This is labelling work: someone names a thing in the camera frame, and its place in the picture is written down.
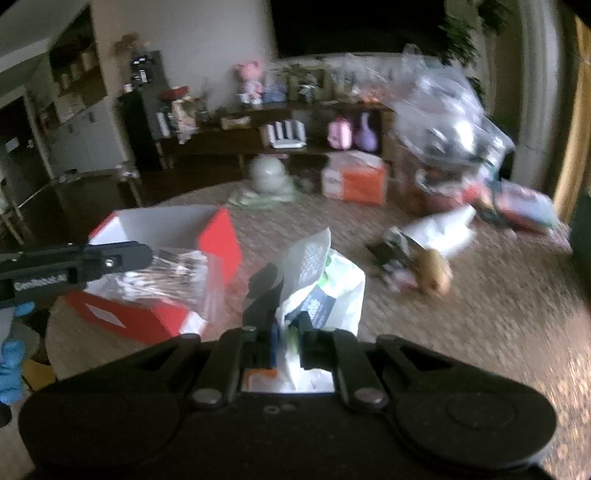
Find pink small bag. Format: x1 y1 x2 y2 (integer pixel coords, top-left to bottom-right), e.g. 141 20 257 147
328 115 354 151

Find blue cloth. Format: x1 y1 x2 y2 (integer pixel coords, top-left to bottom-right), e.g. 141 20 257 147
0 339 27 405

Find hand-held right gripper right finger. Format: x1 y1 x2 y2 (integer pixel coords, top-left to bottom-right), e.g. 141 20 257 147
300 318 458 411

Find white plastic bag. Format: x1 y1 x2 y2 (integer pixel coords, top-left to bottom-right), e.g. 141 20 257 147
274 228 366 393

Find metal frame chair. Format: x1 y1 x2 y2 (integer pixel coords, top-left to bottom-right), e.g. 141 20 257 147
0 168 141 243

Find large clear plastic bag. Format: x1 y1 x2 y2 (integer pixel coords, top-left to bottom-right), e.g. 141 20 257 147
392 45 514 185

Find white router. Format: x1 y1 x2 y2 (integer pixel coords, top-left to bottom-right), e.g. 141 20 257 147
269 119 308 149

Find red cardboard box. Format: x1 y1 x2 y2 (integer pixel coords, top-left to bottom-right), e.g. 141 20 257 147
64 205 243 347

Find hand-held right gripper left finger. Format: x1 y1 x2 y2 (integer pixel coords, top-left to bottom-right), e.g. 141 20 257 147
134 263 283 409

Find yellow curtain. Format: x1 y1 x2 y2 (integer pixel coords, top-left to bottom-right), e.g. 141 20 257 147
551 18 591 222

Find pink bear figure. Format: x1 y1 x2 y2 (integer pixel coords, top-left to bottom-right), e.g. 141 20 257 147
237 60 267 105

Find green houseplant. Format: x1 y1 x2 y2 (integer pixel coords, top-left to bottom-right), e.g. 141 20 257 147
441 0 511 93

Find purple small bag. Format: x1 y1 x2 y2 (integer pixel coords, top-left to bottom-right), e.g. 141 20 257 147
355 112 380 153

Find brown soft object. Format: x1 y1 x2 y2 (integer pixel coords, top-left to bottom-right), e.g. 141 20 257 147
417 249 453 294

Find white ceramic jar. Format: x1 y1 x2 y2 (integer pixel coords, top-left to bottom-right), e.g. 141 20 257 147
249 156 294 195

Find stack of colourful packets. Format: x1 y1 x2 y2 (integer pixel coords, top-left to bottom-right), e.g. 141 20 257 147
480 180 560 234

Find green folded cloth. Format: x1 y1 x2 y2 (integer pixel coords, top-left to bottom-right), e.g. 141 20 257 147
226 185 297 211

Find dark wooden sideboard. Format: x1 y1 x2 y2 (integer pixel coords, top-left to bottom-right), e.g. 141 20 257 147
156 99 393 174

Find pale green oval case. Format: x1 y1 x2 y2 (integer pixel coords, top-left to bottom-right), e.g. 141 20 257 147
367 228 419 278

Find orange white tissue pack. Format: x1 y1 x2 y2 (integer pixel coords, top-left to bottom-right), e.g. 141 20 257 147
321 151 387 205

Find white paper napkin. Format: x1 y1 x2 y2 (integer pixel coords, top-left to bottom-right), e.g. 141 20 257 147
401 205 477 259

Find black television screen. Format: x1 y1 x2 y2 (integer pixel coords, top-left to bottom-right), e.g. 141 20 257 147
271 0 446 60

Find black tall cabinet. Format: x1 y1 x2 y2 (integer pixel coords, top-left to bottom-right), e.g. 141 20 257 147
116 51 177 172

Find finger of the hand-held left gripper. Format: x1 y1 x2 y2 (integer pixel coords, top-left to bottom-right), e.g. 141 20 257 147
0 241 153 310

